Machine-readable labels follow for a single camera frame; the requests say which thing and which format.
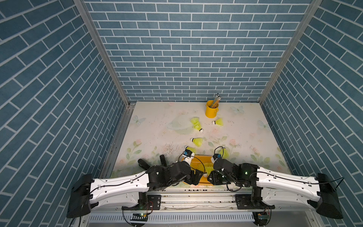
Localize orange plastic storage box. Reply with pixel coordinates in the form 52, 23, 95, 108
191, 155, 214, 185

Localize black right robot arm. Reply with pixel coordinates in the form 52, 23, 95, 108
208, 155, 343, 219

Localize black robot base joint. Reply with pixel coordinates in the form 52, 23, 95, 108
235, 194, 275, 210

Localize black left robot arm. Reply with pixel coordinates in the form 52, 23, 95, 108
66, 158, 204, 218

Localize yellow-green shuttlecock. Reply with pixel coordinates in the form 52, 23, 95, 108
212, 118, 224, 126
191, 117, 203, 132
191, 138, 203, 147
203, 166, 214, 178
186, 146, 196, 153
219, 148, 230, 159

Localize black loose gripper finger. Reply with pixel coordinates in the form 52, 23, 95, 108
159, 155, 167, 167
138, 159, 151, 171

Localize black left base joint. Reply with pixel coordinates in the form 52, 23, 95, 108
122, 193, 162, 211

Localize yellow pen holder cup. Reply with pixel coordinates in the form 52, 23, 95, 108
205, 100, 219, 119

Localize pencils in cup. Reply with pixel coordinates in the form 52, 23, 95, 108
210, 93, 221, 108

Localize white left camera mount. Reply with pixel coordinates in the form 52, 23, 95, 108
182, 151, 195, 165

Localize aluminium table edge rail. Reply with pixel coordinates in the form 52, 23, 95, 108
100, 103, 136, 178

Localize aluminium right corner post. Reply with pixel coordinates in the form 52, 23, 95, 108
258, 0, 322, 106

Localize aluminium corner frame post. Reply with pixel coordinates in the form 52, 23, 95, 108
74, 0, 130, 107

